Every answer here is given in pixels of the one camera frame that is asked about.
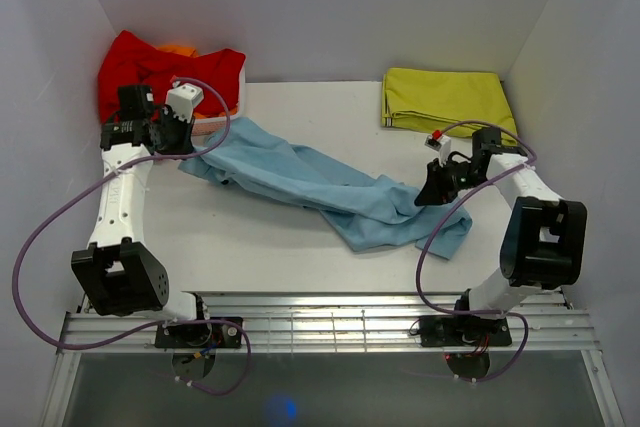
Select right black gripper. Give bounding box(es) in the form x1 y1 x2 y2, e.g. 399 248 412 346
414 156 492 206

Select light blue trousers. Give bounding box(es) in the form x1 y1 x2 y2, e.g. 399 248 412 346
179 118 473 259

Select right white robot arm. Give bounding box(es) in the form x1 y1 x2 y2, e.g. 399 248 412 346
414 121 588 344

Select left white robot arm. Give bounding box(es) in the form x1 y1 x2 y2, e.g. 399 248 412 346
71 84 212 347

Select folded yellow trousers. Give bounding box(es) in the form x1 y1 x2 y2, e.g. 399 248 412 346
381 67 517 133

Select white perforated basket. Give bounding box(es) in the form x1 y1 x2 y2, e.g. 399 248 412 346
192 67 246 136

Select orange garment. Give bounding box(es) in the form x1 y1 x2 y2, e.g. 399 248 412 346
157 44 199 58

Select red garment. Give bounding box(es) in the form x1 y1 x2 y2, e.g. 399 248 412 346
97 31 246 122

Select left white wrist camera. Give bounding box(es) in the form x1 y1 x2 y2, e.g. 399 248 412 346
165 83 204 123

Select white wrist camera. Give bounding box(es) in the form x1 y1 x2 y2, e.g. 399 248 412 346
165 83 204 123
425 130 452 164

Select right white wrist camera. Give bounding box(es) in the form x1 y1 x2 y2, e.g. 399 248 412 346
425 130 452 164

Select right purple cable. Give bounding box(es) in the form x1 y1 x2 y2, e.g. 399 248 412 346
414 119 539 383

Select purple cable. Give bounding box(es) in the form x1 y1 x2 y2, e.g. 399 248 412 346
11 76 254 396
414 119 539 383

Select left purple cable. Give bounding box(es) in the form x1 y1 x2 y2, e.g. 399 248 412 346
11 76 254 396

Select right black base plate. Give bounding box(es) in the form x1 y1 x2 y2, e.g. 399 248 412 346
409 315 512 347

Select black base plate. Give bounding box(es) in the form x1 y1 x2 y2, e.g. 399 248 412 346
153 317 243 350
409 315 512 347

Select aluminium rail frame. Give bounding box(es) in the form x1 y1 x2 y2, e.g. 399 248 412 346
62 291 624 426

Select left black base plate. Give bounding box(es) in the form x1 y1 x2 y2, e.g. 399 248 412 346
153 317 243 350

